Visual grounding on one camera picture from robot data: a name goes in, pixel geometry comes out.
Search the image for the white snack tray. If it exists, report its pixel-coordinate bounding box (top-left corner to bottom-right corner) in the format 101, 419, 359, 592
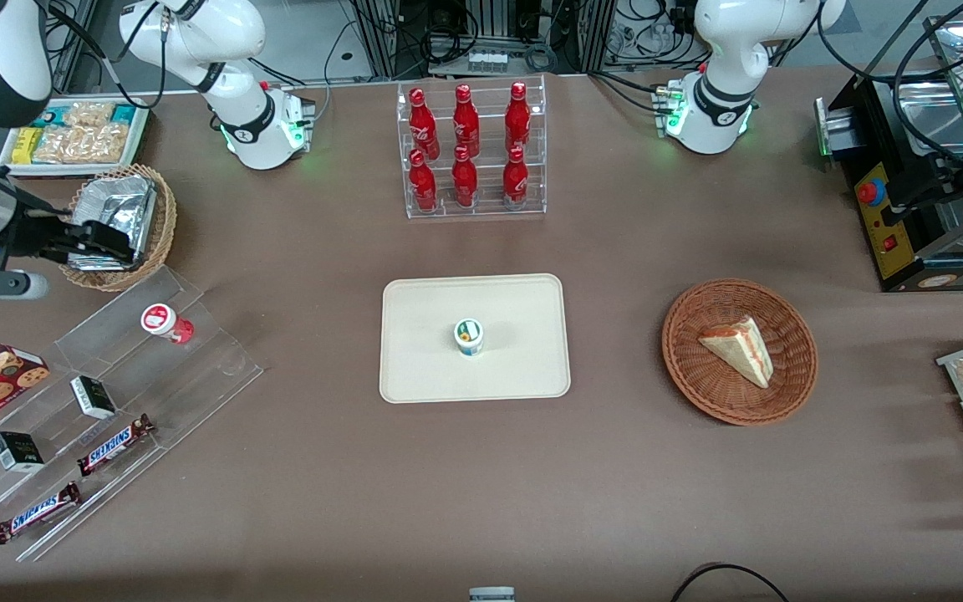
0, 97, 150, 179

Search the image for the small black box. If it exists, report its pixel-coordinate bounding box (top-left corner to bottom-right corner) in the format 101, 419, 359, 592
70, 375, 117, 421
0, 431, 45, 473

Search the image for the wicker basket with foil packs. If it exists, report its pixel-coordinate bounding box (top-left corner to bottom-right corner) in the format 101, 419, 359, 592
57, 163, 178, 293

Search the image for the clear acrylic tiered stand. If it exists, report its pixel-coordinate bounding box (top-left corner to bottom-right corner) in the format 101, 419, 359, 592
0, 266, 263, 563

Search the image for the black cable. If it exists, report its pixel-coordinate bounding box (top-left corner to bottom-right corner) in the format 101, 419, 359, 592
670, 563, 790, 602

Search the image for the red cola bottle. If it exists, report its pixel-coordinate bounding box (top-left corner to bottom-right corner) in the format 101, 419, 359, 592
452, 146, 479, 208
502, 146, 529, 210
505, 81, 532, 153
409, 87, 441, 160
452, 84, 481, 157
409, 150, 439, 212

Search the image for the black machine with red buttons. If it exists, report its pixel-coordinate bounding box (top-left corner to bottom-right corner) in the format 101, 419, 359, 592
814, 17, 963, 293

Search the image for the round brown wicker basket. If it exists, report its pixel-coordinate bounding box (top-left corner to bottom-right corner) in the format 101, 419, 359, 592
661, 278, 819, 426

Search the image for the clear acrylic bottle rack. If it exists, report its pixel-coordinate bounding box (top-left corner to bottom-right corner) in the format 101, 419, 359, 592
395, 74, 548, 220

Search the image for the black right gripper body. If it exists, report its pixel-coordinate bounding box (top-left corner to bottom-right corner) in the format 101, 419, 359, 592
0, 209, 133, 257

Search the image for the red gum bottle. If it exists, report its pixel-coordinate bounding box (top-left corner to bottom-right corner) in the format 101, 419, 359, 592
141, 303, 196, 345

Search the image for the rice cracker packet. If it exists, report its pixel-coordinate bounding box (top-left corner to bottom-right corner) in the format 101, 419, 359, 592
33, 124, 130, 165
64, 102, 115, 128

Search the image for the triangular sandwich slice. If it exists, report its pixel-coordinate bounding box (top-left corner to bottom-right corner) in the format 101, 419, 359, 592
697, 315, 775, 390

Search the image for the silver foil pack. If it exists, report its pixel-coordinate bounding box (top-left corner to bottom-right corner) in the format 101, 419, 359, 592
68, 174, 158, 273

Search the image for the cream plastic tray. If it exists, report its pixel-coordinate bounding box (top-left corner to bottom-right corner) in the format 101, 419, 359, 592
379, 273, 572, 404

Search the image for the yellow snack packet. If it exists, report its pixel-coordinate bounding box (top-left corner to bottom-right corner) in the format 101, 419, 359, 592
12, 127, 43, 166

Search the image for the Snickers chocolate bar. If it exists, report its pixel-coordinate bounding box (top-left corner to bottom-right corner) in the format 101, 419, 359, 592
0, 482, 82, 545
77, 414, 155, 477

